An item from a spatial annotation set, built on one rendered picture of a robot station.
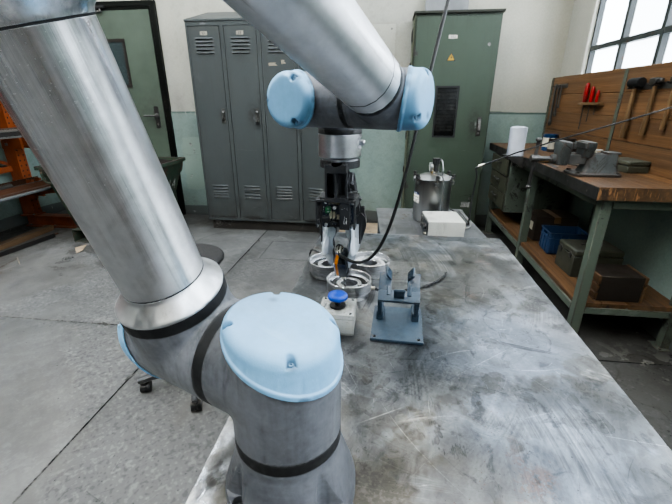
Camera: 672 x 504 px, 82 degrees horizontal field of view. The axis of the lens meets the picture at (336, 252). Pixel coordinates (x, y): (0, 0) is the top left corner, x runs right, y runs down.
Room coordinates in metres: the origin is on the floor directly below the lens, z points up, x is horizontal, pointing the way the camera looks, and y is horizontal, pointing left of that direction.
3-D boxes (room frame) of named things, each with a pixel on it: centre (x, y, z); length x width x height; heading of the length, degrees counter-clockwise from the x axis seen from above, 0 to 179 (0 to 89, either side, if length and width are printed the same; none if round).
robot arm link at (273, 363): (0.33, 0.06, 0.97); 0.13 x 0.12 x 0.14; 60
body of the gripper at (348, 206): (0.69, -0.01, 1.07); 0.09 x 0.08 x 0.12; 170
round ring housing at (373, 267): (0.93, -0.09, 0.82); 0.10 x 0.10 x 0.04
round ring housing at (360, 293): (0.81, -0.03, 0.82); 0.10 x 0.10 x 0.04
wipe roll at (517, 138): (2.82, -1.28, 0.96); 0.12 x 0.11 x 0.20; 83
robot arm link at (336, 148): (0.69, -0.01, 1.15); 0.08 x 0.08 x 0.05
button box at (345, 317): (0.67, 0.00, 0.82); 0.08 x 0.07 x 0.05; 173
